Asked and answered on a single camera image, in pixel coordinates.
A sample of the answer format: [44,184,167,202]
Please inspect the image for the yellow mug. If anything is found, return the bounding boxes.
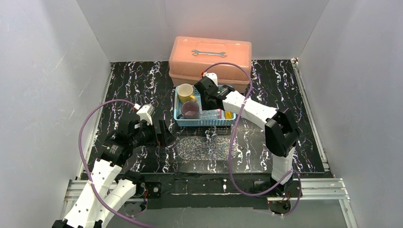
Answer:
[176,84,197,104]

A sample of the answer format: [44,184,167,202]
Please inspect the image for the purple mug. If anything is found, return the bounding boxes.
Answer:
[177,101,200,120]

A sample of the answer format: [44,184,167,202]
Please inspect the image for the light blue plastic basket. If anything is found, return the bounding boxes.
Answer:
[173,86,237,127]

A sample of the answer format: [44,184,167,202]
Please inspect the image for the clear plastic tray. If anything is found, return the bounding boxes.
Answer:
[175,135,230,161]

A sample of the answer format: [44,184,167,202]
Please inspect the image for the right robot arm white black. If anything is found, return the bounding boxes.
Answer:
[194,76,300,197]

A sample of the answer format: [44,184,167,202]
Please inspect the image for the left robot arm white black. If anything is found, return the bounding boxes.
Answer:
[53,120,174,228]

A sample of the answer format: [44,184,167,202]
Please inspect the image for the yellow toothpaste tube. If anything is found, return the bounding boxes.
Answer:
[224,111,233,119]

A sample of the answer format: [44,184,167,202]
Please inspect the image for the orange plastic toolbox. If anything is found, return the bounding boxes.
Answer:
[169,36,252,93]

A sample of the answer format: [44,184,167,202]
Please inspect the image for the silver open-end wrench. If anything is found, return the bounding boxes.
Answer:
[192,49,227,57]

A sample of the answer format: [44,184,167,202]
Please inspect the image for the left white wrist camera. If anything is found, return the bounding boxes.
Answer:
[134,104,154,125]

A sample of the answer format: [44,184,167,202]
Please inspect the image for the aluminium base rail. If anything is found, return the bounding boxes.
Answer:
[59,179,358,228]

